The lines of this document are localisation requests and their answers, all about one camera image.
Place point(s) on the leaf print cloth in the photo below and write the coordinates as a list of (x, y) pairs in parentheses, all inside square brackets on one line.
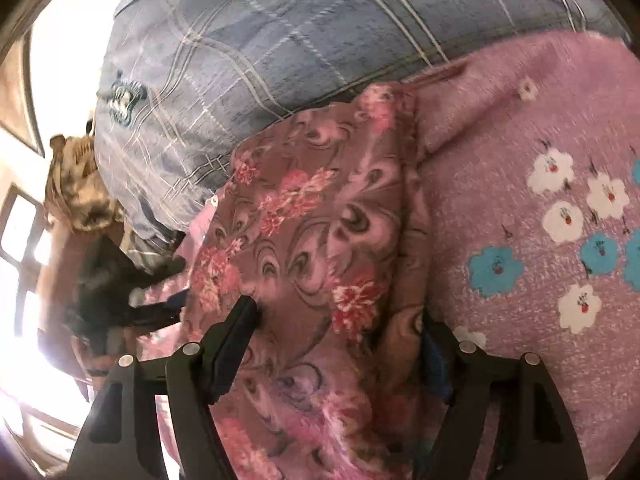
[(82, 185)]

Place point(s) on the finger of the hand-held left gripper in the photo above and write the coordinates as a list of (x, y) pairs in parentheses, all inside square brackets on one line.
[(155, 314), (157, 272)]

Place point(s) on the blue plaid blanket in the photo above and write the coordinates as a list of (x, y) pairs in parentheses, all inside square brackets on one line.
[(280, 50)]

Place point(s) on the pink floral garment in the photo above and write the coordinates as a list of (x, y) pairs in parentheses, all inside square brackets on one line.
[(310, 260)]

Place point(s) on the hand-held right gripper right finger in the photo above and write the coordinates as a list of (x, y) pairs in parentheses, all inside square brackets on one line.
[(440, 372)]

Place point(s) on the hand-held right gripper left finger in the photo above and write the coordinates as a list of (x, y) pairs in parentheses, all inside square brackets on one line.
[(234, 342)]

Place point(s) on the wooden window frame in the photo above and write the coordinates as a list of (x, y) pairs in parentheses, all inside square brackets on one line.
[(25, 240)]

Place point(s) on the purple flowered bedsheet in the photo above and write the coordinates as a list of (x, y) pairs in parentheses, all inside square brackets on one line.
[(500, 200)]

